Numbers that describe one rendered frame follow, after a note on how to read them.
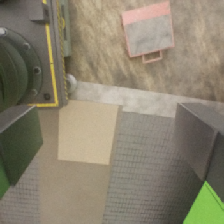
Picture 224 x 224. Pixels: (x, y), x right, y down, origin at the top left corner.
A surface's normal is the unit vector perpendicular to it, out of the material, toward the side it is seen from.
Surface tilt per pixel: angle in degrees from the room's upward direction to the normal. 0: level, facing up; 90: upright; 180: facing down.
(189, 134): 90
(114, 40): 0
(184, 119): 90
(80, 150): 0
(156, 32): 0
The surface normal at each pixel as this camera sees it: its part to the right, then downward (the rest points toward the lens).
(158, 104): 0.04, 0.35
